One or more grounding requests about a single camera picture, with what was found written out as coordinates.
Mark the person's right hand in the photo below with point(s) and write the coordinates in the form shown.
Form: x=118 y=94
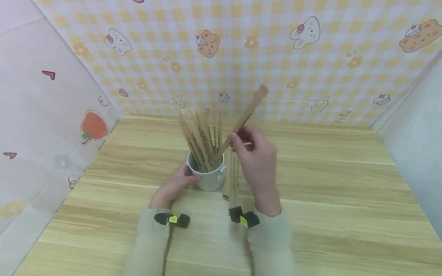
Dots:
x=259 y=168

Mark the person's left hand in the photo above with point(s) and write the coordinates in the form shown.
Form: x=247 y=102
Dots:
x=169 y=189

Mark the person's right thumb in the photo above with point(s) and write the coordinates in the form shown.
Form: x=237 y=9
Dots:
x=235 y=142

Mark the person's right fingers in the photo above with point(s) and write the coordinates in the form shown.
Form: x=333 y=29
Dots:
x=257 y=138

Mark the person's left fingers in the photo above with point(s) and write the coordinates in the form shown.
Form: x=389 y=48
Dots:
x=184 y=166

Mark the person's left thumb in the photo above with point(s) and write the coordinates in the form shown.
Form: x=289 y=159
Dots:
x=193 y=179

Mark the small white metal bucket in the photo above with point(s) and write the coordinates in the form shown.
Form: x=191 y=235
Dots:
x=209 y=180

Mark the long printed wooden stick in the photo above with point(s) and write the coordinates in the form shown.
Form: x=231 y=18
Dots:
x=247 y=115
x=227 y=186
x=235 y=184

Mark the person's left forearm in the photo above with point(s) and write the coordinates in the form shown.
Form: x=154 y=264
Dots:
x=150 y=245

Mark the person's right forearm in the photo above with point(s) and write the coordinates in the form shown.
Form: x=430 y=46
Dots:
x=272 y=245

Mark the bunch of wooden sticks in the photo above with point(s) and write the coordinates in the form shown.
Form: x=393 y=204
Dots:
x=200 y=138

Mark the black wrist band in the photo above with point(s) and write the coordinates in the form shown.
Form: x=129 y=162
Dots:
x=251 y=219
x=162 y=219

